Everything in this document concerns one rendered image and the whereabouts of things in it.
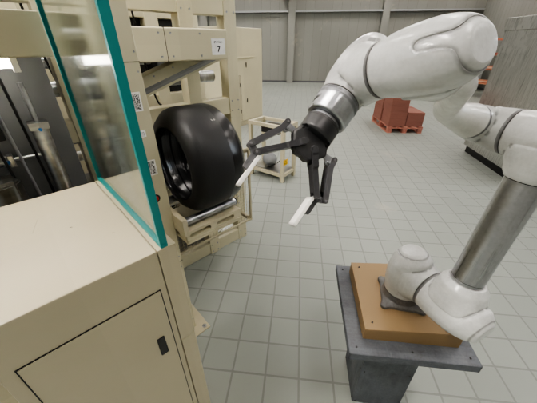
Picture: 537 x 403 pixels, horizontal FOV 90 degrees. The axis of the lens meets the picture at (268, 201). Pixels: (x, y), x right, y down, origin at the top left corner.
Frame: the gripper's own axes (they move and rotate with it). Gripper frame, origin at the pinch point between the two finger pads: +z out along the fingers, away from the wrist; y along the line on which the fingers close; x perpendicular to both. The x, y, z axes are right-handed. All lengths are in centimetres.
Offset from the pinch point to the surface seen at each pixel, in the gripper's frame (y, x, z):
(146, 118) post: 49, -73, -6
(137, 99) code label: 55, -68, -10
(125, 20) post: 70, -57, -29
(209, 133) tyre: 26, -77, -19
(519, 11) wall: -498, -693, -1171
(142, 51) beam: 73, -88, -33
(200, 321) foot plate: -39, -144, 81
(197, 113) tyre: 36, -82, -24
